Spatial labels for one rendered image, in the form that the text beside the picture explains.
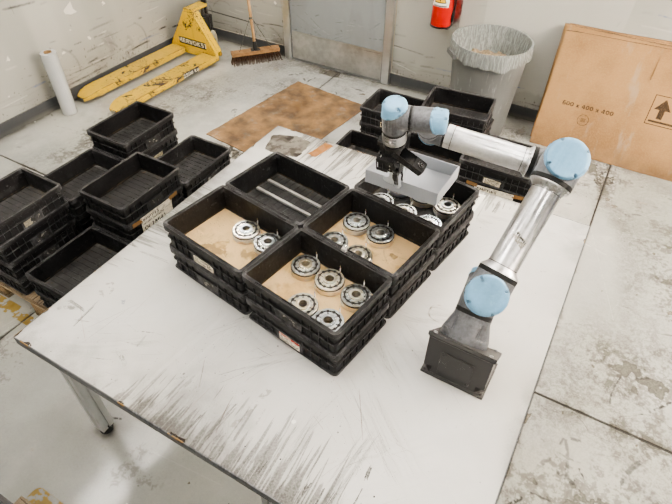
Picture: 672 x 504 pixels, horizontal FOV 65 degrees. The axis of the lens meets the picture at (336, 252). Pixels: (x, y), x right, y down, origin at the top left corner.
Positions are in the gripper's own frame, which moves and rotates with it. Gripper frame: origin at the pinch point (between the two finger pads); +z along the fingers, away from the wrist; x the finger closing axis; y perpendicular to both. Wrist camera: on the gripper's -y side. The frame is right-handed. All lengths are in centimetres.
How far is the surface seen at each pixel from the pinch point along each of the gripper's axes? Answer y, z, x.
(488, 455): -54, 23, 66
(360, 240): 11.1, 23.3, 11.9
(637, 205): -102, 150, -159
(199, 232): 67, 18, 35
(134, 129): 186, 71, -40
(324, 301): 9.3, 15.5, 43.5
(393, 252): -2.4, 23.2, 12.2
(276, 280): 28, 16, 43
